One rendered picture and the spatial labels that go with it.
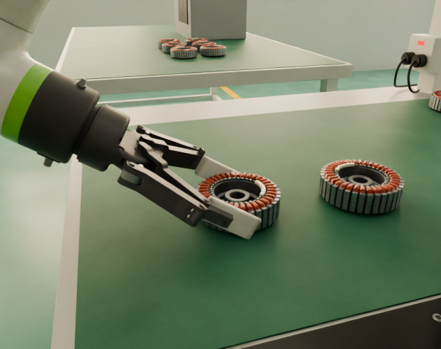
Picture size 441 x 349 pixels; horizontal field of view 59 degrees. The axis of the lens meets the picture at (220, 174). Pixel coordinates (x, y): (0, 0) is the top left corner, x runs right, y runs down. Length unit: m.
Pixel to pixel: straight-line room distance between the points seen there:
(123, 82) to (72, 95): 0.92
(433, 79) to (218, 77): 0.67
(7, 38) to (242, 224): 0.31
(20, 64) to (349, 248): 0.41
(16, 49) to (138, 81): 0.92
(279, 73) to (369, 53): 4.21
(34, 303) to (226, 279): 1.25
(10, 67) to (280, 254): 0.35
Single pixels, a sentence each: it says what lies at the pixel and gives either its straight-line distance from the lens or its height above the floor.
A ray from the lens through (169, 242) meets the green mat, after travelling 0.48.
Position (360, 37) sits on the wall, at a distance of 5.54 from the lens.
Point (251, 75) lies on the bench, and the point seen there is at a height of 0.73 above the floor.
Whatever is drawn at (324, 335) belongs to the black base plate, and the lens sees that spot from 0.35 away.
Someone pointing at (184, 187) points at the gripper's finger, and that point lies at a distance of 0.44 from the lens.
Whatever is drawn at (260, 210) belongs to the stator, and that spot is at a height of 0.78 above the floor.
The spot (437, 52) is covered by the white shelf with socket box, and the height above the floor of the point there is 0.87.
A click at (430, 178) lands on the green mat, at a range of 0.70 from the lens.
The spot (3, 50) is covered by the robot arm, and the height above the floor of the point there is 0.97.
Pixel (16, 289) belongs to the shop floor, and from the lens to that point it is 1.70.
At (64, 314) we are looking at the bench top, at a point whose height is 0.75.
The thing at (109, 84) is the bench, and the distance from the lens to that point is 1.36.
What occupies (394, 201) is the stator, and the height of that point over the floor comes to 0.77.
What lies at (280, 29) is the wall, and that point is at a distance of 4.96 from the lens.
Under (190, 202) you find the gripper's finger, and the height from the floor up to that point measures 0.82.
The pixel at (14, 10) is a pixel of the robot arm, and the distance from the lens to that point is 0.46.
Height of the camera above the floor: 1.03
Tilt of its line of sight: 26 degrees down
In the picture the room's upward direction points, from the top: straight up
